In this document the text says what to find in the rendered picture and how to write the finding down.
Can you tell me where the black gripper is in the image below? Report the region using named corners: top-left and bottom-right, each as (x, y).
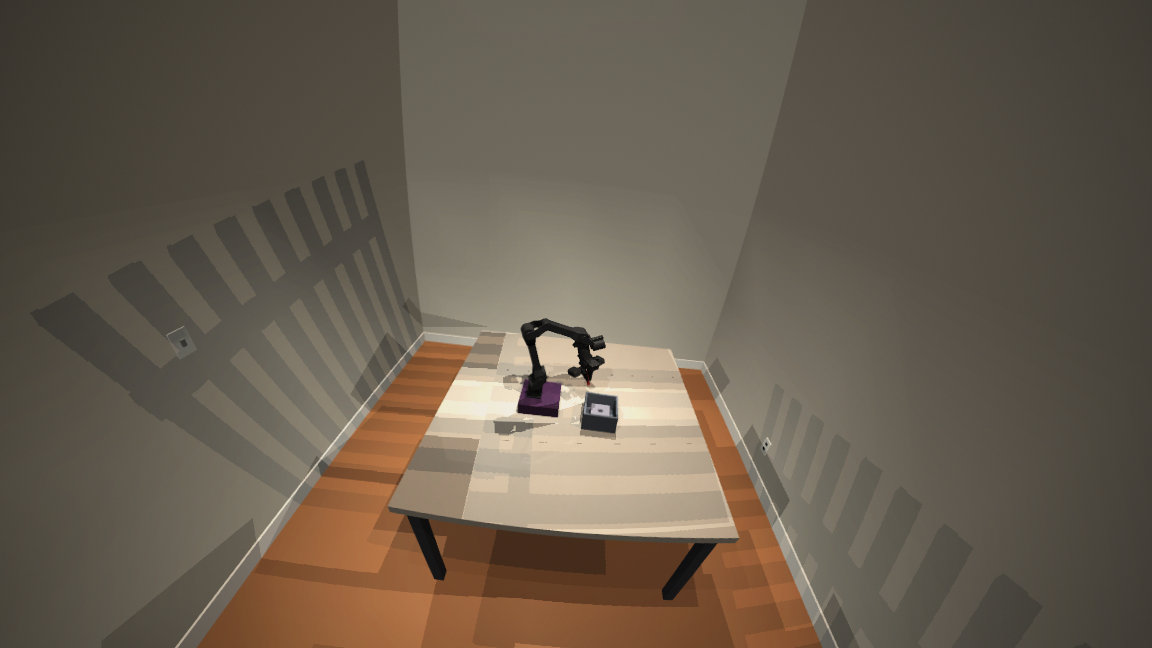
top-left (568, 353), bottom-right (605, 382)

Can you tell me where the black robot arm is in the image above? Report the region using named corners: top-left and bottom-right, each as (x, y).
top-left (521, 318), bottom-right (606, 399)

